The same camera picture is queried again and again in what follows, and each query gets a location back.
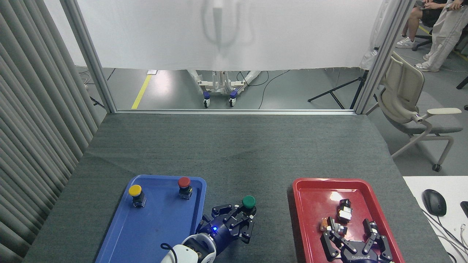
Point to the black device at desk edge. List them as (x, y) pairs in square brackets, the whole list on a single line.
[(465, 209)]

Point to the standing person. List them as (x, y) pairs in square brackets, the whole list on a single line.
[(444, 33)]

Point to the green push button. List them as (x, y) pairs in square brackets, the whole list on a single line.
[(249, 201)]

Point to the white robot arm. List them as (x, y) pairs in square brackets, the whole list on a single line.
[(182, 254)]

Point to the silver frame rail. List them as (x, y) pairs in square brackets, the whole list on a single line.
[(234, 111)]

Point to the small black grey switch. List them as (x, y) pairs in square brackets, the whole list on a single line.
[(373, 228)]

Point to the white stand on wheels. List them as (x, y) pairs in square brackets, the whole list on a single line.
[(219, 87)]

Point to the grey pleated curtain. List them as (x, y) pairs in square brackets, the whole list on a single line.
[(33, 109)]

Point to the red push button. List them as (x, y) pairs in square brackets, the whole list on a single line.
[(184, 181)]

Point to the blue plastic tray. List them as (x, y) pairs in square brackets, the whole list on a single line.
[(161, 226)]

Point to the silver frame post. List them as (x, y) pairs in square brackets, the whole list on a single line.
[(380, 62), (91, 54)]

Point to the white cloth screen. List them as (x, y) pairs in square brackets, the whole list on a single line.
[(164, 33)]

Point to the beige office chair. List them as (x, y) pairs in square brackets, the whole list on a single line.
[(402, 87)]

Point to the white paper sheet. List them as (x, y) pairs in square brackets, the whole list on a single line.
[(152, 72)]

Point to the black computer mouse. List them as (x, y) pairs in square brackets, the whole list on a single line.
[(434, 202)]

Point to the black white selector switch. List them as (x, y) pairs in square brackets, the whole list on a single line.
[(344, 213)]

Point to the black tripod stand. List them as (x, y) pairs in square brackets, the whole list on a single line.
[(331, 93)]

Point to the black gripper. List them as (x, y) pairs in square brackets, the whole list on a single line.
[(360, 256), (219, 233)]

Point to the white side desk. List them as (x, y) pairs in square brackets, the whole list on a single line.
[(453, 186)]

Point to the yellow push button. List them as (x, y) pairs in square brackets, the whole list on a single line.
[(135, 190)]

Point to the seated person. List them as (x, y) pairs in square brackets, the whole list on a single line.
[(415, 22)]

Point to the black office chair base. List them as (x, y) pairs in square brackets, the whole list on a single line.
[(426, 41)]

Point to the red plastic tray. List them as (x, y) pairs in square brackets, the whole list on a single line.
[(314, 219)]

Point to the switch with orange part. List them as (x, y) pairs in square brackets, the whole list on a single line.
[(341, 229)]

